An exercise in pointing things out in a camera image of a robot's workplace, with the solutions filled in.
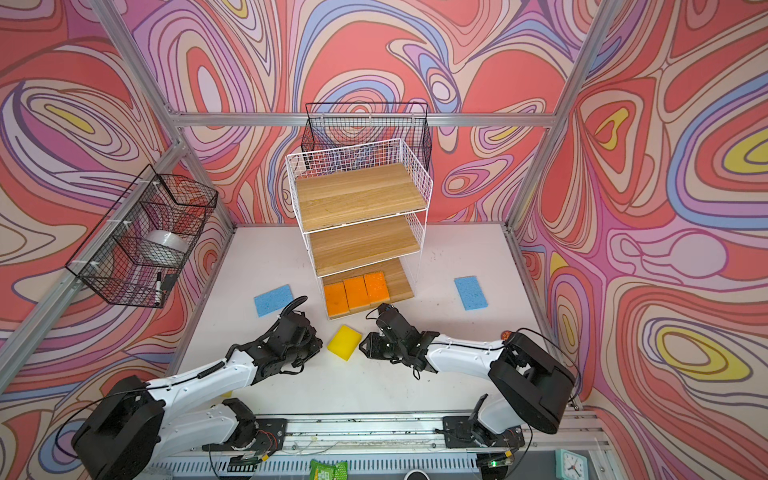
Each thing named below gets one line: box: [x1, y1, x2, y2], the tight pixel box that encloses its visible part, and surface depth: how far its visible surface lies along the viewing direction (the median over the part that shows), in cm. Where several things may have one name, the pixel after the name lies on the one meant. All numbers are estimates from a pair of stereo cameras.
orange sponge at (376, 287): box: [363, 271, 390, 304], surface depth 101 cm
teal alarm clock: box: [555, 449, 588, 480], surface depth 69 cm
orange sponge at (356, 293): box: [342, 275, 371, 312], surface depth 99 cm
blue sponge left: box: [254, 284, 295, 318], surface depth 98 cm
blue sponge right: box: [454, 275, 489, 311], surface depth 101 cm
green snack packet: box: [309, 459, 349, 480], surface depth 69 cm
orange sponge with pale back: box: [324, 281, 351, 319], surface depth 97 cm
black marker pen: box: [154, 272, 162, 305], surface depth 73 cm
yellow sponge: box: [327, 325, 363, 361], surface depth 89 cm
